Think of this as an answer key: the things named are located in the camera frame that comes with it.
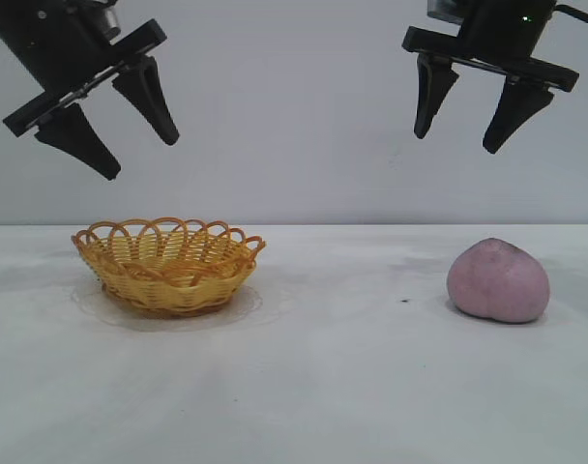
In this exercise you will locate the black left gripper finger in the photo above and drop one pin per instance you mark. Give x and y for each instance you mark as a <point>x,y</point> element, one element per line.
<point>149,96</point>
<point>83,140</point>

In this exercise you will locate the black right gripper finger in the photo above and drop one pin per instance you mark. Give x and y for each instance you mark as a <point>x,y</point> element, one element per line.
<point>516,111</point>
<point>432,92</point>

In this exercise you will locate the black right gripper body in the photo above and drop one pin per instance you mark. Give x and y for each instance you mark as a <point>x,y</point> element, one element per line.
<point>502,29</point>

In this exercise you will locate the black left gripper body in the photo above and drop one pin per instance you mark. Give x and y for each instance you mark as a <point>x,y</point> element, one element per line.
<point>57,53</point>

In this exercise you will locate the yellow woven plastic basket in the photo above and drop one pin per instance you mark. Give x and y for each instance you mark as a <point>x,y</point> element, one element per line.
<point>173,285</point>

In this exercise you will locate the pink peach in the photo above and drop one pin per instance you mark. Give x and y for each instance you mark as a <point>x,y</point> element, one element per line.
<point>497,282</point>

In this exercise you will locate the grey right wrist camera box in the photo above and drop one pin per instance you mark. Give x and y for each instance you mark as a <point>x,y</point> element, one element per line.
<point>444,9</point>

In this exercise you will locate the silver left wrist camera lens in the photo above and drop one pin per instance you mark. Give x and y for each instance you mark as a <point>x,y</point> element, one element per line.
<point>109,19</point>

